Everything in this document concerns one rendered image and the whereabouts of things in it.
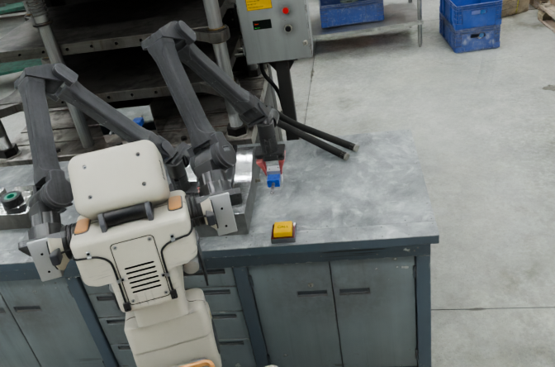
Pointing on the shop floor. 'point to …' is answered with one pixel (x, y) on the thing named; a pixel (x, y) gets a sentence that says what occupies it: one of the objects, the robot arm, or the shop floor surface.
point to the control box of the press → (274, 21)
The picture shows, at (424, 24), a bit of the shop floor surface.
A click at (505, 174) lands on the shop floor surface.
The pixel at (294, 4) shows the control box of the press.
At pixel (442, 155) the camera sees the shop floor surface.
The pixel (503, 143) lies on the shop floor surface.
